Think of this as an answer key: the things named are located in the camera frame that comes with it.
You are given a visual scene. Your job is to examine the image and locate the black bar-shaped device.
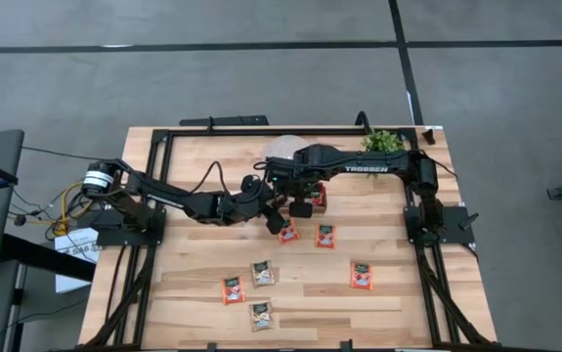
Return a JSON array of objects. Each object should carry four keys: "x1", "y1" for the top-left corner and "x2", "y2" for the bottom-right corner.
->
[{"x1": 178, "y1": 114, "x2": 271, "y2": 128}]

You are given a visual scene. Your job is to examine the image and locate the orange peach tea packet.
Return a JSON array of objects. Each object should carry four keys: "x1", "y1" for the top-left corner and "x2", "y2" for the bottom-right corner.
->
[
  {"x1": 278, "y1": 218, "x2": 301, "y2": 245},
  {"x1": 315, "y1": 223, "x2": 337, "y2": 250},
  {"x1": 350, "y1": 262, "x2": 374, "y2": 291}
]

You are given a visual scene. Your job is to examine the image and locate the red strawberry tea packet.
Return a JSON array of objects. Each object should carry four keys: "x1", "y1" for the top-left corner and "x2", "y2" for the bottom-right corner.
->
[{"x1": 310, "y1": 183, "x2": 328, "y2": 207}]

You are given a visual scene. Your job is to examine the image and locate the beige tea packet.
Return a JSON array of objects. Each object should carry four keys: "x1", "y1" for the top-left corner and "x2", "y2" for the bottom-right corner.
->
[
  {"x1": 248, "y1": 301, "x2": 277, "y2": 333},
  {"x1": 249, "y1": 259, "x2": 277, "y2": 288}
]

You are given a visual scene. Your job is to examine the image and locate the yellow cable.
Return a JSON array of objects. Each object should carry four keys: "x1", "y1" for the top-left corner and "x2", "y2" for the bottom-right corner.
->
[{"x1": 53, "y1": 179, "x2": 97, "y2": 236}]

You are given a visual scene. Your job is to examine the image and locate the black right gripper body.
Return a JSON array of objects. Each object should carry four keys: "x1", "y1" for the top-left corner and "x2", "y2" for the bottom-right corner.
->
[{"x1": 263, "y1": 158, "x2": 322, "y2": 220}]

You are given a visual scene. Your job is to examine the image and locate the round woven white placemat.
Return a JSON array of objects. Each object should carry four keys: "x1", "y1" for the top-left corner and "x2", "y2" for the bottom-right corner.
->
[{"x1": 260, "y1": 134, "x2": 311, "y2": 161}]

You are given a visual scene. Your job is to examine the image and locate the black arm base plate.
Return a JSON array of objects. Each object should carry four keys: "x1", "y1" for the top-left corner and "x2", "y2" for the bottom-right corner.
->
[
  {"x1": 404, "y1": 203, "x2": 480, "y2": 246},
  {"x1": 95, "y1": 214, "x2": 167, "y2": 247}
]

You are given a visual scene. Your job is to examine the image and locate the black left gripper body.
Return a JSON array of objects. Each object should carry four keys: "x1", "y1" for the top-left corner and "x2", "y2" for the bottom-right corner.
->
[{"x1": 236, "y1": 173, "x2": 287, "y2": 236}]

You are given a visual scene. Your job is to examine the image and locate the red packet far left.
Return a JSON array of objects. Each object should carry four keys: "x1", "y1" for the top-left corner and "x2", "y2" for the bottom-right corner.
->
[{"x1": 220, "y1": 276, "x2": 247, "y2": 306}]

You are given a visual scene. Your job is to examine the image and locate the green plant in white pot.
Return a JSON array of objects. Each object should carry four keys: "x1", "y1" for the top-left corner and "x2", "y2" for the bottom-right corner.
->
[{"x1": 360, "y1": 128, "x2": 407, "y2": 180}]

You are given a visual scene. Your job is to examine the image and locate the black desk beam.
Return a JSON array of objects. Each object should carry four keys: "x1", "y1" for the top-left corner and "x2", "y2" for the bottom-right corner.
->
[{"x1": 0, "y1": 233, "x2": 97, "y2": 284}]

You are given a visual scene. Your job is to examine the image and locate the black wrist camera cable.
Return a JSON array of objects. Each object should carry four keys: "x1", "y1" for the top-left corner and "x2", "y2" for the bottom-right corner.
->
[{"x1": 190, "y1": 159, "x2": 233, "y2": 197}]

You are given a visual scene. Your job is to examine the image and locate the wooden compartment tray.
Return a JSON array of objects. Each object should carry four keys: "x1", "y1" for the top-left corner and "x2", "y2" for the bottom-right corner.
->
[{"x1": 280, "y1": 181, "x2": 329, "y2": 216}]

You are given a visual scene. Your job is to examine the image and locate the thin black floor cable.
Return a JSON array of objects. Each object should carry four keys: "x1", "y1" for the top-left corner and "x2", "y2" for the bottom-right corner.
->
[{"x1": 21, "y1": 145, "x2": 123, "y2": 163}]

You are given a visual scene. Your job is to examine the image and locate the white cardboard box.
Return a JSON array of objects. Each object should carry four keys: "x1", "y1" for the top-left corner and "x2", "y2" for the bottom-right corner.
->
[{"x1": 54, "y1": 227, "x2": 101, "y2": 294}]

